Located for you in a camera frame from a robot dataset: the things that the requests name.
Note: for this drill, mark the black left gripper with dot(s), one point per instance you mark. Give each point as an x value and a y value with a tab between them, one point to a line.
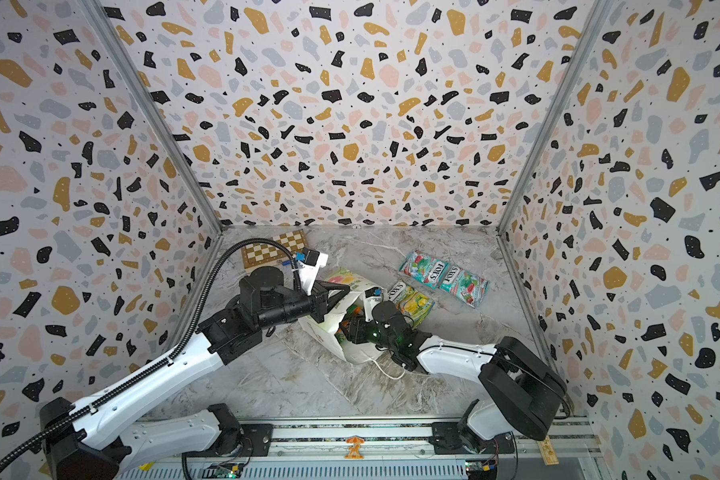
322	302

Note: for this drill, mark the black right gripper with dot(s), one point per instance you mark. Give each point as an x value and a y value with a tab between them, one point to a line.
369	327

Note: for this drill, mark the green yellow Fox's candy packet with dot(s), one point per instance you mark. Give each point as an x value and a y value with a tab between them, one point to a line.
414	304

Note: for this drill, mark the teal Fox's candy packet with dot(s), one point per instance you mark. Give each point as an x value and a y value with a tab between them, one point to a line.
467	287
424	268

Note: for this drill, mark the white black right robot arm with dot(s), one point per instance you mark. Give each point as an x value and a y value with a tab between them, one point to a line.
524	393

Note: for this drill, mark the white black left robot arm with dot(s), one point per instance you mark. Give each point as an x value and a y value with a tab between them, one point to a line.
103	436

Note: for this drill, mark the wooden chessboard box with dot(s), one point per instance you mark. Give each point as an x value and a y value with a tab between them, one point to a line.
260	254

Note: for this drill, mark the circuit board right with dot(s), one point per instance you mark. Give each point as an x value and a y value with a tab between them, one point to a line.
482	470

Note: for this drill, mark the green circuit board left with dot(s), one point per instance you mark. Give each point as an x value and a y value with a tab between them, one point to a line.
227	470

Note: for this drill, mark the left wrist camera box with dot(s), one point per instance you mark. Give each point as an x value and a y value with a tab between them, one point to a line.
308	263

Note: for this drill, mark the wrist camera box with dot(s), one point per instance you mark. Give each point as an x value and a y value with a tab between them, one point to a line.
372	297
308	263

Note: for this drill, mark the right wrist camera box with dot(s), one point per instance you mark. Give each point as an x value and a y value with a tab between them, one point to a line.
372	297

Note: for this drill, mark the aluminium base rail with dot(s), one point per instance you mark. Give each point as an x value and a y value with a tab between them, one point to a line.
389	448

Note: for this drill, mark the orange figurine on rail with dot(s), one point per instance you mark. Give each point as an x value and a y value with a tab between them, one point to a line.
354	445

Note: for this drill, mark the aluminium corner post left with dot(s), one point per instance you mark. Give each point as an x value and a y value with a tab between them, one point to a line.
94	13

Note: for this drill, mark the aluminium corner post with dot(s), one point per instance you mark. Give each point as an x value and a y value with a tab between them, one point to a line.
592	26
94	13

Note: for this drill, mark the wooden tag on rail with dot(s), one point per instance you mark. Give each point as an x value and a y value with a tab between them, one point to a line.
547	452

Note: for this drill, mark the aluminium corner post right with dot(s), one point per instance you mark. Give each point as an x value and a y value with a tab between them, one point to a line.
592	26

